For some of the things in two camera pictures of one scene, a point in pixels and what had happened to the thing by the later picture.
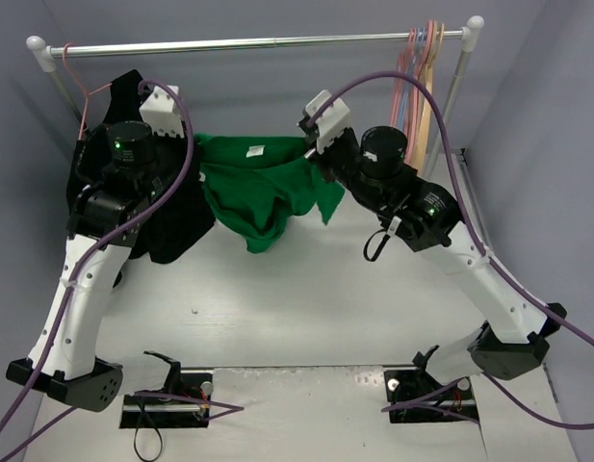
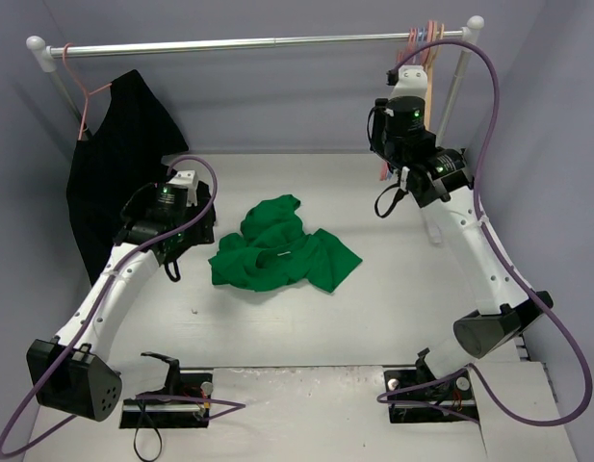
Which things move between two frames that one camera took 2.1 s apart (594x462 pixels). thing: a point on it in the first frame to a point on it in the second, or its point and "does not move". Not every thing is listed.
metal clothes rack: (43, 53) does not move
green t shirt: (259, 186) to (272, 249)
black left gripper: (179, 157) to (203, 221)
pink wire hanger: (81, 87) does not move
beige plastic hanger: (425, 102) does not move
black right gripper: (326, 161) to (393, 77)
